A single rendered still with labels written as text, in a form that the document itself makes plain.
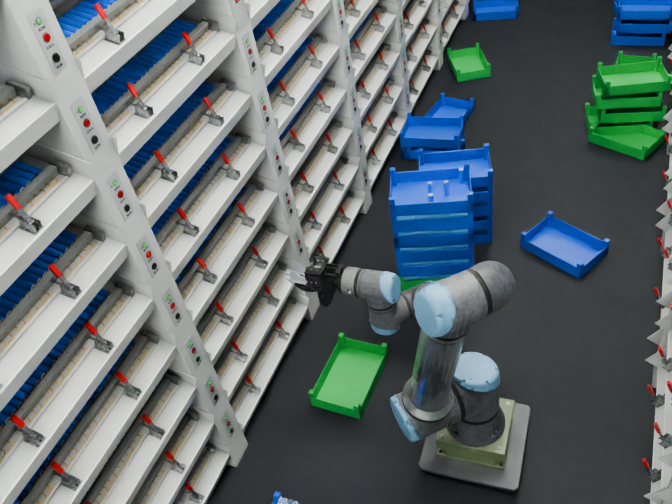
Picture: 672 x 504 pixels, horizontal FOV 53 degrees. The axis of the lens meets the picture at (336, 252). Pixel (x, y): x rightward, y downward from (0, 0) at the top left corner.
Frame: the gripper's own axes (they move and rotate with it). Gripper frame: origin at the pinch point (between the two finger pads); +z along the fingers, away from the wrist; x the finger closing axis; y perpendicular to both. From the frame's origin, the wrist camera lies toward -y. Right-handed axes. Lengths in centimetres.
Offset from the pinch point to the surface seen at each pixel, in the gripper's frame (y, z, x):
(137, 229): 49, 14, 35
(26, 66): 96, 16, 40
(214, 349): -10.3, 17.5, 25.9
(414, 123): -51, 12, -167
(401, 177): -10, -16, -68
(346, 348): -60, -2, -19
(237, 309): -10.2, 18.0, 8.7
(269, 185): 12.2, 18.0, -29.9
